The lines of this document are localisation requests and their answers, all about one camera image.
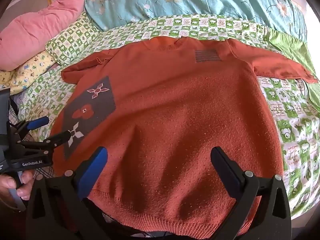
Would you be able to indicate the green checkered pillow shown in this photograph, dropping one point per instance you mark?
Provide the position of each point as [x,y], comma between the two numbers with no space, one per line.
[72,40]

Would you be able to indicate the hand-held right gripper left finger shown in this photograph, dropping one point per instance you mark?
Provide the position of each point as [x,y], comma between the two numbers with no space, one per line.
[91,172]

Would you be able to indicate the person's left hand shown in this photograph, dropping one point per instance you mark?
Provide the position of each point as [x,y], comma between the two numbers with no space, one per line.
[26,185]

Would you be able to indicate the pink quilt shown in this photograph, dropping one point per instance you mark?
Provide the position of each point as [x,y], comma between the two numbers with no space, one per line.
[37,30]

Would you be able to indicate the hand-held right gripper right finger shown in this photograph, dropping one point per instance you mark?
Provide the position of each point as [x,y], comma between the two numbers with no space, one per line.
[226,172]

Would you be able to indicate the orange knit sweater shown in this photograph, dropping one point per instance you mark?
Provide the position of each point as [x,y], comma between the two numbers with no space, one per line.
[175,105]

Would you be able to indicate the plain green blanket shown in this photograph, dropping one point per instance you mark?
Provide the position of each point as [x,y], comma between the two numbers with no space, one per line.
[295,47]

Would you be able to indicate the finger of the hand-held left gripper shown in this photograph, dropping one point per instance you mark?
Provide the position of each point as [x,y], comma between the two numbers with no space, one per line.
[37,123]
[58,138]

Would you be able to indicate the yellow printed pillow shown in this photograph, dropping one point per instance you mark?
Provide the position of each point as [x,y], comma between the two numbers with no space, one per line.
[27,72]

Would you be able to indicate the green checkered bed sheet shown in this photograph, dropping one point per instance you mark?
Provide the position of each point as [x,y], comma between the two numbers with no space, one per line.
[287,110]

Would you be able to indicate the blue floral quilt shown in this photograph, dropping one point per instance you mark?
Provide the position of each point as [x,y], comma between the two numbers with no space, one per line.
[175,0]

